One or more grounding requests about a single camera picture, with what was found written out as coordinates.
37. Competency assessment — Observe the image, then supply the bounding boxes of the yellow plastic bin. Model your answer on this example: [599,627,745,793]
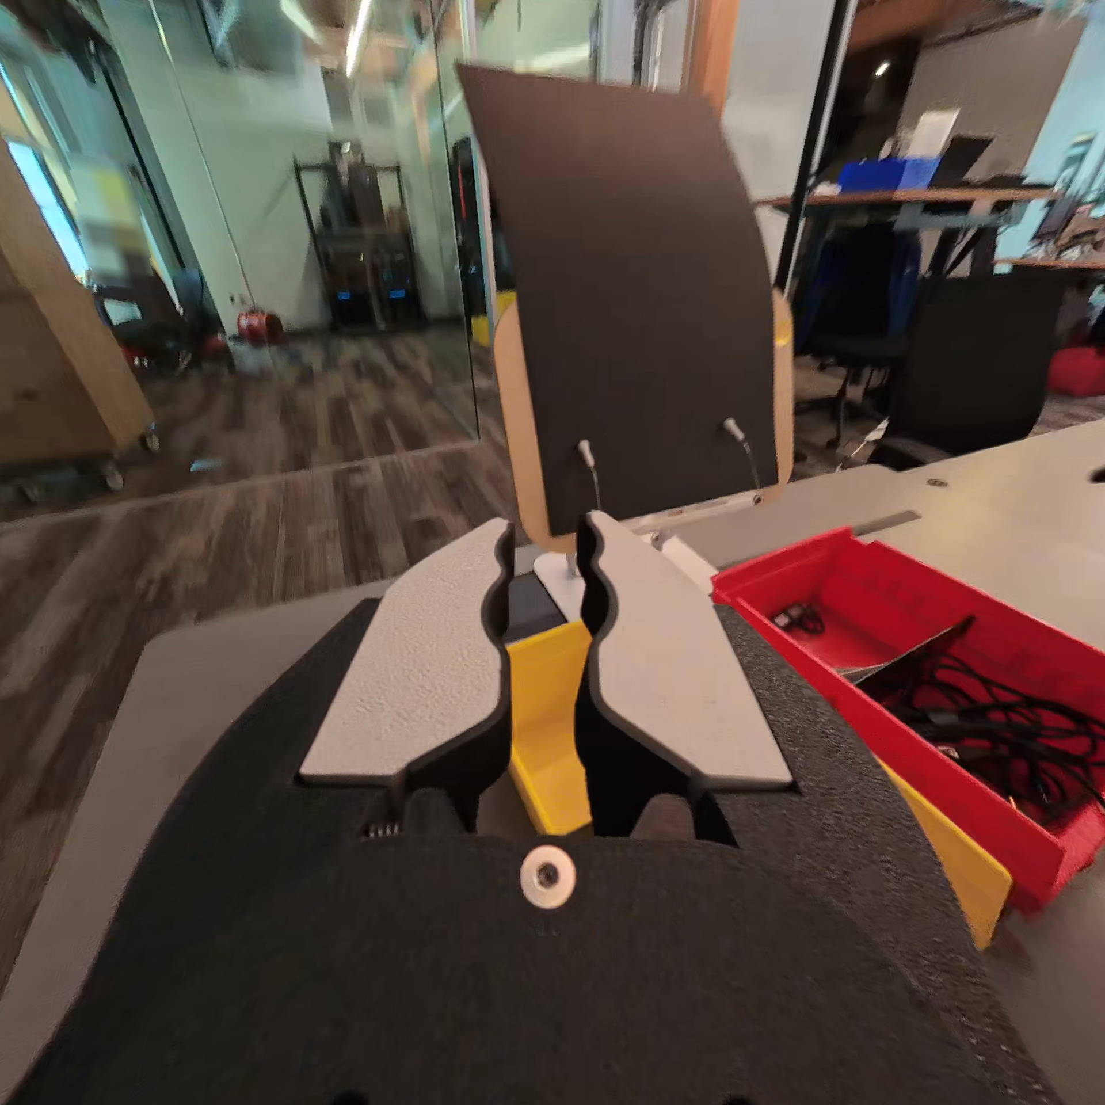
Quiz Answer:
[505,617,1013,951]

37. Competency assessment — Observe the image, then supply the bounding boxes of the black cables bundle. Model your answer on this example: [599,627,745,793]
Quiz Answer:
[863,647,1105,830]

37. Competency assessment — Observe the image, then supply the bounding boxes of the dark flat device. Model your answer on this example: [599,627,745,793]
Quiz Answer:
[505,570,571,645]

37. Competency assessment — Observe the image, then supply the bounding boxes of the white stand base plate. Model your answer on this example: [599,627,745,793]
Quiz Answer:
[530,529,683,625]

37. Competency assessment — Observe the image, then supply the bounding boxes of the red bean bag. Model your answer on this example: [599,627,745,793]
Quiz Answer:
[1047,345,1105,399]

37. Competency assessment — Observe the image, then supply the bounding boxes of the wooden cabinet on casters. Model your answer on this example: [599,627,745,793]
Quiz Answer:
[0,138,161,503]

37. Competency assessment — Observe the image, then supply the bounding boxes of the red plastic bin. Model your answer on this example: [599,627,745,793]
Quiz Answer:
[712,526,1105,914]

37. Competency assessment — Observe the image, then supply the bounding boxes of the blue black office chair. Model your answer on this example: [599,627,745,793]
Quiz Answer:
[792,222,924,450]

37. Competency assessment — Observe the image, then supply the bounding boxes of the white tipped thin cable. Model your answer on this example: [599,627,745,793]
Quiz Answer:
[721,417,765,493]
[574,438,605,520]

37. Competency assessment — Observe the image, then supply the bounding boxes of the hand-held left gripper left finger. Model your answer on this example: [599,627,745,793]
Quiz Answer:
[296,516,517,788]

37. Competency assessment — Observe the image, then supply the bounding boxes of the wooden desk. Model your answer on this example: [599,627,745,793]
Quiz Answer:
[755,183,1105,234]

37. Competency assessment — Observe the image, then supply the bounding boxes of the black shelf rack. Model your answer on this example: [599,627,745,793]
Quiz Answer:
[292,154,409,333]

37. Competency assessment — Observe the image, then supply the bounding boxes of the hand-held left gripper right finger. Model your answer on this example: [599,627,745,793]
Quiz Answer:
[575,509,797,792]

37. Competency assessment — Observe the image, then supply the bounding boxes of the blue storage bin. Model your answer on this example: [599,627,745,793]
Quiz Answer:
[836,155,946,193]

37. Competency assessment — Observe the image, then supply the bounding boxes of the black bin divider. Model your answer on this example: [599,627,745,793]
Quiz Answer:
[842,614,979,687]

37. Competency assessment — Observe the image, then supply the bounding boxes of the black panel wooden board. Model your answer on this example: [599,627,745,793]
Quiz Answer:
[455,62,796,554]

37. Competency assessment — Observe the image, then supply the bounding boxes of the black metal pole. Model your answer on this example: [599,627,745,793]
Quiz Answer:
[771,0,858,295]

